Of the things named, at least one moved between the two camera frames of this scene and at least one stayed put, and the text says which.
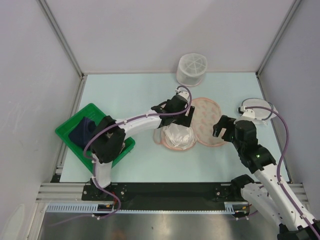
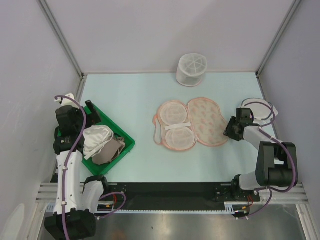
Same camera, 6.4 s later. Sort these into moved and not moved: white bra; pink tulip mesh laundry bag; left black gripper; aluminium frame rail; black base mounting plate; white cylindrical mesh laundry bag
Moved: white bra; left black gripper
Not moved: white cylindrical mesh laundry bag; pink tulip mesh laundry bag; black base mounting plate; aluminium frame rail
